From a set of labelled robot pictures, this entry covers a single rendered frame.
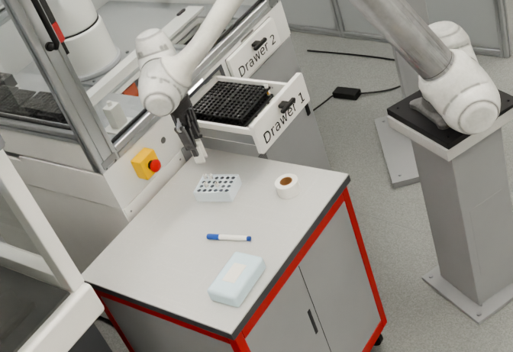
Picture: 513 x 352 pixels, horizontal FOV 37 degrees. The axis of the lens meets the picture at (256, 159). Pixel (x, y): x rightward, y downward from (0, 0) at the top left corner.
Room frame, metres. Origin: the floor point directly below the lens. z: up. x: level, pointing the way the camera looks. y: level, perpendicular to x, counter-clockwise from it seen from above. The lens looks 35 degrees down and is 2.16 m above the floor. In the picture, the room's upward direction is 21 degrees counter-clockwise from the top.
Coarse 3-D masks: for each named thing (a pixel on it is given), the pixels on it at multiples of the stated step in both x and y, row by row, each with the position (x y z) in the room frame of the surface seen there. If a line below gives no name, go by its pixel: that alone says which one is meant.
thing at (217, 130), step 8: (208, 80) 2.39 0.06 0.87; (216, 80) 2.35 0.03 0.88; (224, 80) 2.32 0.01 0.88; (232, 80) 2.30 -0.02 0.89; (240, 80) 2.27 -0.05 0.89; (248, 80) 2.24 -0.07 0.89; (256, 80) 2.22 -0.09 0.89; (264, 80) 2.21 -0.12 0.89; (208, 88) 2.31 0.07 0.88; (272, 88) 2.18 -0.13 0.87; (280, 88) 2.15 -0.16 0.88; (200, 96) 2.28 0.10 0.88; (192, 104) 2.25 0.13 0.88; (200, 128) 2.10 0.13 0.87; (208, 128) 2.08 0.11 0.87; (216, 128) 2.06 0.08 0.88; (224, 128) 2.03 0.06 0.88; (232, 128) 2.00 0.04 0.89; (240, 128) 1.98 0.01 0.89; (248, 128) 1.97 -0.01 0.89; (208, 136) 2.09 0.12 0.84; (216, 136) 2.06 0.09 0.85; (224, 136) 2.03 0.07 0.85; (232, 136) 2.01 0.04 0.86; (240, 136) 1.98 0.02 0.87; (248, 136) 1.96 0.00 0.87
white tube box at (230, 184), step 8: (216, 176) 1.93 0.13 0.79; (224, 176) 1.91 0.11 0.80; (232, 176) 1.90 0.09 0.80; (200, 184) 1.92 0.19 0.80; (208, 184) 1.90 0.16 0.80; (224, 184) 1.87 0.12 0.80; (232, 184) 1.86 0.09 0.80; (240, 184) 1.89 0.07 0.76; (200, 192) 1.88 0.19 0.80; (208, 192) 1.86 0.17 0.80; (216, 192) 1.85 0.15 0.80; (224, 192) 1.83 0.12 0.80; (232, 192) 1.84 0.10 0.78; (200, 200) 1.88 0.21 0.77; (208, 200) 1.87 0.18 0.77; (216, 200) 1.85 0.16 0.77; (224, 200) 1.84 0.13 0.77; (232, 200) 1.82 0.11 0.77
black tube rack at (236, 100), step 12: (216, 84) 2.29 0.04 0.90; (228, 84) 2.26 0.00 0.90; (240, 84) 2.23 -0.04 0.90; (204, 96) 2.24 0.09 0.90; (216, 96) 2.21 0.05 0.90; (228, 96) 2.18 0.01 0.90; (240, 96) 2.15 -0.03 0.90; (252, 96) 2.13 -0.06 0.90; (264, 96) 2.15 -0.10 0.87; (204, 108) 2.16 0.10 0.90; (216, 108) 2.14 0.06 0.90; (228, 108) 2.11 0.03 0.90; (240, 108) 2.08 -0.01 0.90; (252, 108) 2.10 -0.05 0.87; (204, 120) 2.14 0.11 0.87; (216, 120) 2.12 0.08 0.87; (228, 120) 2.09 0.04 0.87
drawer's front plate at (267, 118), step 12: (288, 84) 2.07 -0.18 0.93; (300, 84) 2.10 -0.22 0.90; (276, 96) 2.03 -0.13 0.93; (288, 96) 2.05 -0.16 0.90; (300, 96) 2.08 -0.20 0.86; (264, 108) 1.98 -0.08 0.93; (276, 108) 2.00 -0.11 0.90; (300, 108) 2.07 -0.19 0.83; (264, 120) 1.95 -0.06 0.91; (276, 120) 1.99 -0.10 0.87; (288, 120) 2.02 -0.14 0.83; (252, 132) 1.92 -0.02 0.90; (264, 132) 1.94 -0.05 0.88; (276, 132) 1.97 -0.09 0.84; (264, 144) 1.93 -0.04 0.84
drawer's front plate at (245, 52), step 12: (264, 24) 2.53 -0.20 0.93; (252, 36) 2.47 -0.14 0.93; (264, 36) 2.51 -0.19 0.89; (276, 36) 2.55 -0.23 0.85; (240, 48) 2.42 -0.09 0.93; (252, 48) 2.45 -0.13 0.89; (264, 48) 2.49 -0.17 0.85; (228, 60) 2.37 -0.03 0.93; (240, 60) 2.40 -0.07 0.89; (240, 72) 2.39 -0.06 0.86; (252, 72) 2.42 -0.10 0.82
